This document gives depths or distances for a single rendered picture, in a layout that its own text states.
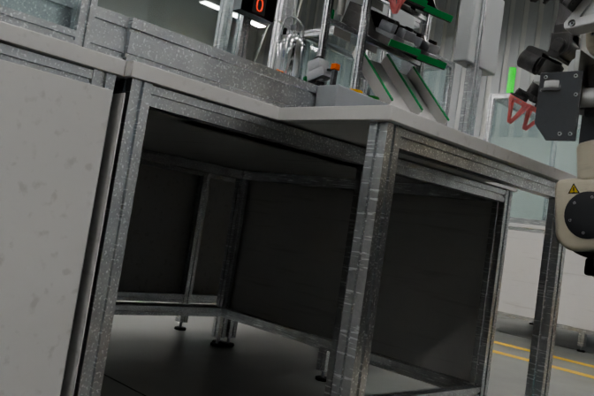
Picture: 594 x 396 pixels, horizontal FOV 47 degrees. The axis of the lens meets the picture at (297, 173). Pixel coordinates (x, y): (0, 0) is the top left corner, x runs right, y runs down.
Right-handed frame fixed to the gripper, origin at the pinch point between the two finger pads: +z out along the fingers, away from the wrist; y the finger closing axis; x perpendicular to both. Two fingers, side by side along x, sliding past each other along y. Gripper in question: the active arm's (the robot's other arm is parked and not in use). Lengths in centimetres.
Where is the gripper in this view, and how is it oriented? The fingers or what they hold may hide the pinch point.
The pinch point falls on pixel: (395, 11)
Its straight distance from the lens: 194.1
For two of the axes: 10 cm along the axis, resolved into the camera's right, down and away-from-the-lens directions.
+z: -1.6, 9.8, -0.7
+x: 7.0, 0.6, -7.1
